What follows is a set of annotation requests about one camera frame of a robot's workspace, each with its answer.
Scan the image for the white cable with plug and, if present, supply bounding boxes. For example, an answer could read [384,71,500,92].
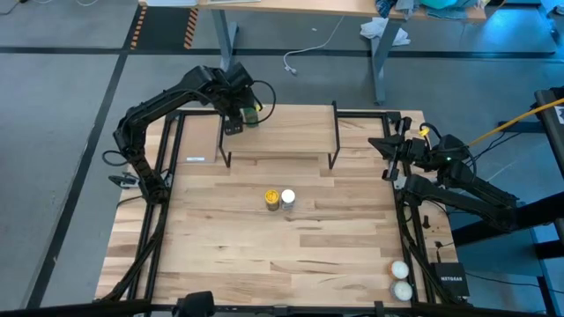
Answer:
[283,15,345,77]

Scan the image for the teal cloth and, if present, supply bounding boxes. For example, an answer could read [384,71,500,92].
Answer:
[420,0,462,11]

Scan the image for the green-lidded green herb jar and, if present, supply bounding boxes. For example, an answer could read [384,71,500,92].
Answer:
[243,107,261,129]

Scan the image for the yellow-lidded chili seasoning jar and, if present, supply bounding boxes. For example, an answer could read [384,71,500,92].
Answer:
[263,188,282,212]

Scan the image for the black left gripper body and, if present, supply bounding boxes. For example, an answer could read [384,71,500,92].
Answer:
[215,85,262,116]

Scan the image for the flat wooden board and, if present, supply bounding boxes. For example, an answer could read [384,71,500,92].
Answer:
[178,114,221,165]

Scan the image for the blue-grey cloth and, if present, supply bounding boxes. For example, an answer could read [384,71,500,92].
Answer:
[425,6,469,21]

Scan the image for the wooden desk with grey legs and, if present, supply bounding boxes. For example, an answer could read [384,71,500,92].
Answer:
[138,0,488,107]

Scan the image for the black camera on frame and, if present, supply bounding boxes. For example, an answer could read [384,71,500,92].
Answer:
[174,290,217,317]

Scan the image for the dark blue plaid cloth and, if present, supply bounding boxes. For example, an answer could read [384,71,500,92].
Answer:
[375,0,397,18]

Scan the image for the black Netgear network switch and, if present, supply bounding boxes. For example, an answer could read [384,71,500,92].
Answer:
[429,262,471,299]

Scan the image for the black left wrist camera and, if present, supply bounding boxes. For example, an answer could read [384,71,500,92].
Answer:
[225,61,256,89]

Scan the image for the white round lidded container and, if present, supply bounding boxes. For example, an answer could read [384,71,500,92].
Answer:
[388,259,411,281]
[390,280,414,303]

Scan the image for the crumpled white cloth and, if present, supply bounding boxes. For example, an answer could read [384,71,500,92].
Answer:
[359,16,412,48]

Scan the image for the wooden shelf with black legs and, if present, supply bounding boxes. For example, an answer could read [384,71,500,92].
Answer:
[218,100,341,171]

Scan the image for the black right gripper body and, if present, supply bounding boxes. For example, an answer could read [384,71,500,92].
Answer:
[382,116,431,182]

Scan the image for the black table frame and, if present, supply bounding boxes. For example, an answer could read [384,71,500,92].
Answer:
[94,109,472,317]

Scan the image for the yellow cable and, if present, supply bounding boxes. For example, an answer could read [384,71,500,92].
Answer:
[466,97,564,149]

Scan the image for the black mat with orange stripes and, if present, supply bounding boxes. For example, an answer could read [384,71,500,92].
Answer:
[129,4,200,50]

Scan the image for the white-lidded bagel sesame jar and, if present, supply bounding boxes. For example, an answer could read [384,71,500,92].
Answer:
[280,188,297,211]

